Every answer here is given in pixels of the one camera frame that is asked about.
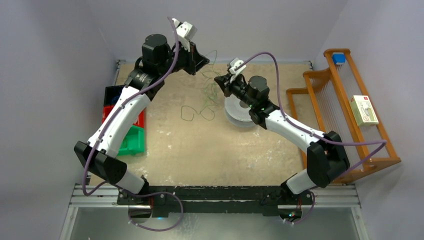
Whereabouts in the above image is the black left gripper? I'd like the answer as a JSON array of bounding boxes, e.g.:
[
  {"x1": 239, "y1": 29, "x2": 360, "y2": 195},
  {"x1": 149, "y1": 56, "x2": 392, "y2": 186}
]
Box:
[{"x1": 159, "y1": 39, "x2": 210, "y2": 77}]

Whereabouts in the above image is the green cable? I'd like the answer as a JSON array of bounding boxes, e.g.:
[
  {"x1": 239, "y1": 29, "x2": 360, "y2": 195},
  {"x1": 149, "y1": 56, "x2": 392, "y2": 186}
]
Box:
[{"x1": 180, "y1": 49, "x2": 221, "y2": 123}]

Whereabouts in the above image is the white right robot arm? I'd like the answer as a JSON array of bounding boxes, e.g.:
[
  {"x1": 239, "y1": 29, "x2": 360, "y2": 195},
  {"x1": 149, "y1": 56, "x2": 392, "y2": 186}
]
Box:
[{"x1": 214, "y1": 74, "x2": 350, "y2": 204}]

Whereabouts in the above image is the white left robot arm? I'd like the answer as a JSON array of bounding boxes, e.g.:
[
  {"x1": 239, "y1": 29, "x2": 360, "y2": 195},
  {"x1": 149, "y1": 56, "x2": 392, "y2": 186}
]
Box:
[{"x1": 74, "y1": 33, "x2": 209, "y2": 205}]

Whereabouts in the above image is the white perforated spool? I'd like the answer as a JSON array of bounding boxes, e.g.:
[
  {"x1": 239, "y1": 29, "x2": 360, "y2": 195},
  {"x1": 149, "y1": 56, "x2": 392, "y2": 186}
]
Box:
[{"x1": 224, "y1": 94, "x2": 256, "y2": 128}]

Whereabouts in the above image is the red bin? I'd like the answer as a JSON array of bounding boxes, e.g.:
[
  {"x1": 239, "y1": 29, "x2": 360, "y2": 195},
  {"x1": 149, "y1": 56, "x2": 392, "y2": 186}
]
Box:
[{"x1": 101, "y1": 105, "x2": 146, "y2": 129}]

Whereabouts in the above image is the green bin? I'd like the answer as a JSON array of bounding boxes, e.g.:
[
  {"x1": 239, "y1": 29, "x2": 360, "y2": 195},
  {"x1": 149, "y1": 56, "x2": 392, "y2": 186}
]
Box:
[{"x1": 117, "y1": 125, "x2": 146, "y2": 156}]

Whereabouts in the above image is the wooden rack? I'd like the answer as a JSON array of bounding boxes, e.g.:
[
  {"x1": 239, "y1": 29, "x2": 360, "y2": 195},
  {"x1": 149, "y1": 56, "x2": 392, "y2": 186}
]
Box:
[{"x1": 286, "y1": 48, "x2": 401, "y2": 184}]

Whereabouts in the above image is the blue block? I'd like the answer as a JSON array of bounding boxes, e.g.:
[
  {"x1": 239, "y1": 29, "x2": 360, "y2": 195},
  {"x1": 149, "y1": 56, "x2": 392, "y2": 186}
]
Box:
[{"x1": 331, "y1": 52, "x2": 346, "y2": 66}]

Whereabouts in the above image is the white cardboard box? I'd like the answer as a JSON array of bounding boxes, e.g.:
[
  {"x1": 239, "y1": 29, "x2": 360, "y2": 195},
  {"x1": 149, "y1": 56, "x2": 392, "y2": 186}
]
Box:
[{"x1": 349, "y1": 95, "x2": 379, "y2": 127}]

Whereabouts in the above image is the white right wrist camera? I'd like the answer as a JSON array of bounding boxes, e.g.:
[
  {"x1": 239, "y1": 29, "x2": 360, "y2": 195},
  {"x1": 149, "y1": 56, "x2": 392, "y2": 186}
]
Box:
[{"x1": 227, "y1": 57, "x2": 246, "y2": 83}]

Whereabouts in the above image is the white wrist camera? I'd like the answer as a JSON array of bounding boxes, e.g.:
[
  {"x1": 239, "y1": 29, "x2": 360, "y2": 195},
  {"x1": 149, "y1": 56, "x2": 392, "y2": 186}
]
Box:
[
  {"x1": 172, "y1": 18, "x2": 198, "y2": 52},
  {"x1": 227, "y1": 57, "x2": 246, "y2": 83}
]

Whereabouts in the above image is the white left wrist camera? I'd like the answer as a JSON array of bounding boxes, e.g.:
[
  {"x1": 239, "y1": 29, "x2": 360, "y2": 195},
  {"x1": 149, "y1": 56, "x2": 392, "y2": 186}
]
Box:
[{"x1": 172, "y1": 18, "x2": 198, "y2": 52}]

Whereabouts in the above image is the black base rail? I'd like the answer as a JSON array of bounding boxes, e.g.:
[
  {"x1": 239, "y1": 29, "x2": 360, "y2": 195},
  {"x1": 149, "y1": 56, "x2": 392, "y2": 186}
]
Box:
[{"x1": 117, "y1": 185, "x2": 313, "y2": 218}]

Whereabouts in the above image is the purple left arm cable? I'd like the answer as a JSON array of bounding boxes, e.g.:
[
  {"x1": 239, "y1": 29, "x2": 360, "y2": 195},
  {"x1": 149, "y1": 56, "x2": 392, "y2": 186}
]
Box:
[{"x1": 81, "y1": 16, "x2": 184, "y2": 232}]

